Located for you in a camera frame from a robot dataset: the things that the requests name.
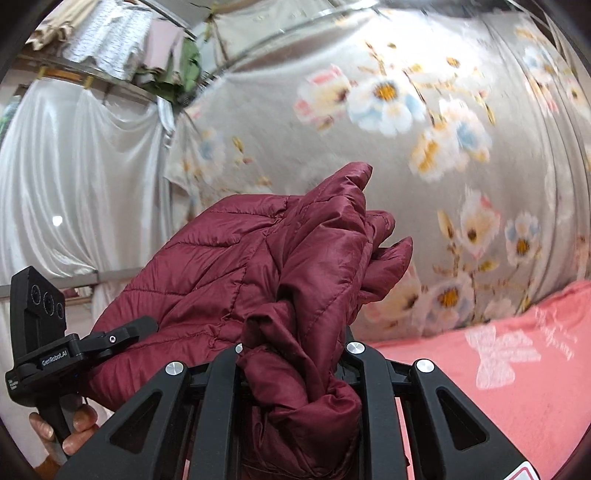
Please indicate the white patterned hanging garment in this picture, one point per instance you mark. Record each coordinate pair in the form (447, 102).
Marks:
(106, 41)

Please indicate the pale pink hanging garment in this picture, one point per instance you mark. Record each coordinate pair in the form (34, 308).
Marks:
(161, 46)

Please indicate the green hanging garment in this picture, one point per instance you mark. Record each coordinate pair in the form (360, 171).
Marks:
(189, 64)

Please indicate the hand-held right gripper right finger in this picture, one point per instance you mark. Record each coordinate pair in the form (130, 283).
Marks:
(369, 369)

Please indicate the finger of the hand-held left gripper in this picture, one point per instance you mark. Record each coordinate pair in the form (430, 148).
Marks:
(120, 334)

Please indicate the pink printed bedsheet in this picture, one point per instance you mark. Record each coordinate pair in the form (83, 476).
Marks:
(531, 392)

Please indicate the person's left hand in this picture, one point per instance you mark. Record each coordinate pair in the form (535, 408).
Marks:
(85, 417)

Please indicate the beige hanging cloth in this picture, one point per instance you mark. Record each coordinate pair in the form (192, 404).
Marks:
(51, 23)

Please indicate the grey floral cloth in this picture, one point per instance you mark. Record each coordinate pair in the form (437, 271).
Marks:
(323, 161)

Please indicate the white satin curtain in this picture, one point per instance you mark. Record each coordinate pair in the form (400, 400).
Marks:
(69, 161)

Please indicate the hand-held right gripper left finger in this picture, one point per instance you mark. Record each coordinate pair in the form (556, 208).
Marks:
(226, 371)

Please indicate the maroon quilted jacket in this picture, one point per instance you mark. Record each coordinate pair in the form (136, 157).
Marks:
(231, 258)

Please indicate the wooden curtain rail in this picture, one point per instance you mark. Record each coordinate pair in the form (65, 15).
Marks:
(64, 76)

